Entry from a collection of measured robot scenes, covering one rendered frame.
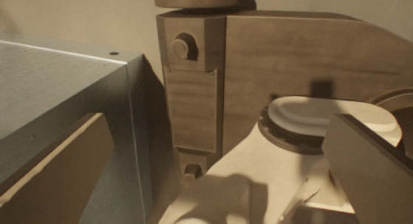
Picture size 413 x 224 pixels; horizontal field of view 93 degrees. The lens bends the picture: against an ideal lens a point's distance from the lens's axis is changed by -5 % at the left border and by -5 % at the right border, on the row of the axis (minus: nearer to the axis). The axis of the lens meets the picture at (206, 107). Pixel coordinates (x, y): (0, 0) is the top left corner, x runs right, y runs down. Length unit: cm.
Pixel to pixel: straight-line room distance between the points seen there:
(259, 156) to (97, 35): 66
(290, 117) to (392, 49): 25
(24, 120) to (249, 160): 38
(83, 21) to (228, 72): 55
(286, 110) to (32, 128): 44
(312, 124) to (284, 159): 7
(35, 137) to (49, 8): 56
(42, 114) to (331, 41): 56
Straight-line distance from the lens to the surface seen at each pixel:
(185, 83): 49
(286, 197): 29
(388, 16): 69
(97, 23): 81
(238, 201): 25
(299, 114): 36
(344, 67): 50
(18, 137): 46
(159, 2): 48
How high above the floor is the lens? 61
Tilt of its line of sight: 57 degrees down
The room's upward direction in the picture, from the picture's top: 156 degrees counter-clockwise
